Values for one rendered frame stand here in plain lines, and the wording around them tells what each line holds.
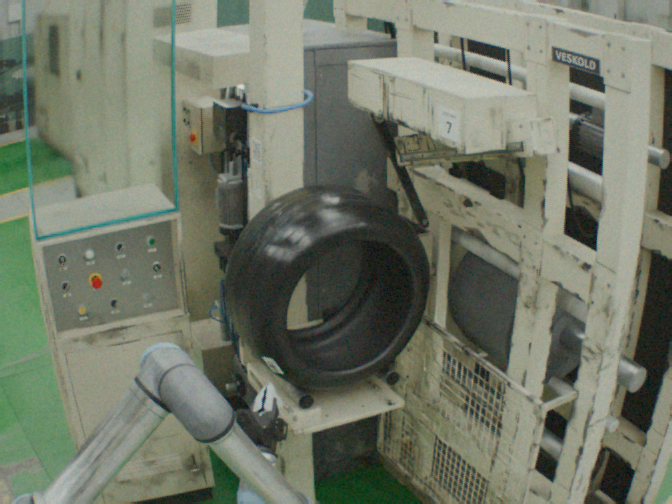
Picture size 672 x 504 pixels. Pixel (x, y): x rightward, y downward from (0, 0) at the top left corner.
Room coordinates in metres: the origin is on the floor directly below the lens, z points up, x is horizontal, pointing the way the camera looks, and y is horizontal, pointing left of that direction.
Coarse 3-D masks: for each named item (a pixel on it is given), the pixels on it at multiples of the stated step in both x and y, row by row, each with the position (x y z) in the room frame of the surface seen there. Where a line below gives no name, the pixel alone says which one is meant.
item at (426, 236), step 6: (402, 216) 2.64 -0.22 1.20; (408, 222) 2.60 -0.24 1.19; (414, 222) 2.58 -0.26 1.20; (414, 228) 2.57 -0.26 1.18; (420, 228) 2.54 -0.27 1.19; (420, 234) 2.47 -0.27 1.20; (426, 234) 2.47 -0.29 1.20; (432, 234) 2.48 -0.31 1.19; (426, 240) 2.47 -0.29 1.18; (432, 240) 2.48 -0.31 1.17; (426, 246) 2.47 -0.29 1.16; (426, 252) 2.47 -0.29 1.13; (426, 306) 2.48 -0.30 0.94; (426, 312) 2.48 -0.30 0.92
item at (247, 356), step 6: (300, 324) 2.34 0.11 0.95; (306, 324) 2.34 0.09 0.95; (312, 324) 2.34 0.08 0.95; (240, 342) 2.24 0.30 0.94; (240, 348) 2.24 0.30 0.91; (246, 348) 2.24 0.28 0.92; (240, 354) 2.25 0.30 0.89; (246, 354) 2.24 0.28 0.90; (252, 354) 2.24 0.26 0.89; (246, 360) 2.23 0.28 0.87; (252, 360) 2.24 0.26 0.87; (258, 360) 2.25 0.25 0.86
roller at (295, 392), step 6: (264, 366) 2.17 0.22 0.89; (270, 372) 2.12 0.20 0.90; (276, 378) 2.08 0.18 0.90; (282, 384) 2.04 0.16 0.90; (288, 384) 2.02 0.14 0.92; (288, 390) 2.01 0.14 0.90; (294, 390) 1.99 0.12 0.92; (300, 390) 1.98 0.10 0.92; (294, 396) 1.97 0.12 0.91; (300, 396) 1.95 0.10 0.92; (306, 396) 1.95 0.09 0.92; (300, 402) 1.94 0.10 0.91; (306, 402) 1.95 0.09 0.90; (312, 402) 1.95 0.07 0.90; (306, 408) 1.95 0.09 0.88
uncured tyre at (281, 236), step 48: (288, 192) 2.19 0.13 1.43; (336, 192) 2.15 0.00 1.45; (240, 240) 2.10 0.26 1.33; (288, 240) 1.96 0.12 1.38; (336, 240) 1.98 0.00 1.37; (384, 240) 2.05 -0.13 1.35; (240, 288) 1.99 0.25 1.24; (288, 288) 1.92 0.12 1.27; (384, 288) 2.33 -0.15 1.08; (240, 336) 2.07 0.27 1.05; (288, 336) 1.92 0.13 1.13; (336, 336) 2.27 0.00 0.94; (384, 336) 2.20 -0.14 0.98; (336, 384) 1.99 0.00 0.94
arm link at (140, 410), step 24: (144, 360) 1.53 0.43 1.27; (168, 360) 1.49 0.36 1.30; (144, 384) 1.46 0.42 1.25; (120, 408) 1.44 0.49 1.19; (144, 408) 1.43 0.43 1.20; (168, 408) 1.46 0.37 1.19; (96, 432) 1.41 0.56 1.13; (120, 432) 1.40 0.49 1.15; (144, 432) 1.42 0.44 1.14; (96, 456) 1.36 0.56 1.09; (120, 456) 1.38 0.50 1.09; (72, 480) 1.33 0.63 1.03; (96, 480) 1.34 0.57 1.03
